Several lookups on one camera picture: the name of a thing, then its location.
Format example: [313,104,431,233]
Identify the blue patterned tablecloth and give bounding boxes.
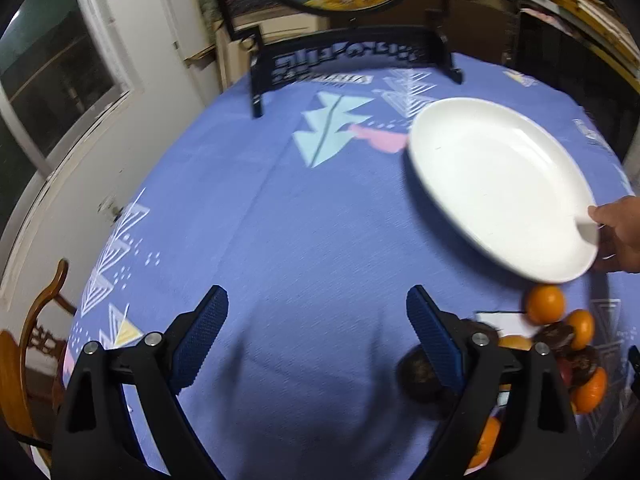
[64,55,631,479]

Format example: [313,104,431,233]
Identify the dark water chestnut front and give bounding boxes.
[565,346,599,388]

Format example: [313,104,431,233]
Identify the yellow tomato with stem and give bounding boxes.
[498,335,533,351]

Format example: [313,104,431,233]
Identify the dark water chestnut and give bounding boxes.
[533,321,575,356]
[396,346,448,405]
[565,346,599,388]

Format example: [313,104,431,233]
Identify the large orange mandarin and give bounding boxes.
[468,416,500,469]

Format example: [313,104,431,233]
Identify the orange mandarin bottom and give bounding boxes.
[570,366,608,415]

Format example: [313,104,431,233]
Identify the orange yellow tomato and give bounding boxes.
[524,285,566,325]

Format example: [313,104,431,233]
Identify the window with white frame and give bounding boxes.
[0,0,147,281]

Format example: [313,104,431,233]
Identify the white round plate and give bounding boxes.
[407,98,599,284]

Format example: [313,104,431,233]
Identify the black framed deer screen ornament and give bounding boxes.
[216,0,464,118]

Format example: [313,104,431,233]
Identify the small orange mandarin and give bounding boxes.
[564,309,596,350]

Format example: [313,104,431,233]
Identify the person's hand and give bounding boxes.
[588,196,640,274]

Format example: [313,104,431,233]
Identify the wooden chair left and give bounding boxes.
[1,259,76,465]

